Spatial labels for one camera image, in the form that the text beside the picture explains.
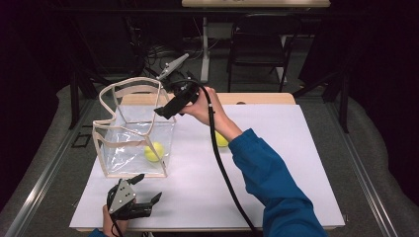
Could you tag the metal floor rail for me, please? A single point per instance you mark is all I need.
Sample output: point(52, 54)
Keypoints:
point(41, 184)
point(367, 184)

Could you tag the black metal stand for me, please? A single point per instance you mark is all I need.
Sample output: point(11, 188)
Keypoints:
point(344, 108)
point(73, 105)

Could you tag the white-legged desk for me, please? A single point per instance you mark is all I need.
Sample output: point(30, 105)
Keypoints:
point(255, 3)

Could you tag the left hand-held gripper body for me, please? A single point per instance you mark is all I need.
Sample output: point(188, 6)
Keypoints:
point(122, 196)

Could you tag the person's right hand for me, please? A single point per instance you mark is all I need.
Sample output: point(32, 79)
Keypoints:
point(204, 110)

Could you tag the person's left hand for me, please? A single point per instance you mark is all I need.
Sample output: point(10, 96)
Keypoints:
point(110, 227)

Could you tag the black folding chair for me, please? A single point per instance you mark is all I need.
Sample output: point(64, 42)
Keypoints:
point(257, 49)

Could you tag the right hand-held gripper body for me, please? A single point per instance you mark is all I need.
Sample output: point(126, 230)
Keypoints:
point(184, 94)

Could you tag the white table sheet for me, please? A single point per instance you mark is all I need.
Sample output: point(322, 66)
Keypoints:
point(296, 138)

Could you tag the yellow tennis ball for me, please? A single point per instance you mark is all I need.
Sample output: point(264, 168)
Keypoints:
point(221, 142)
point(154, 151)

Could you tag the transparent bag with beige trim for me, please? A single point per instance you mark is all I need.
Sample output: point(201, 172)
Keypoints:
point(125, 154)

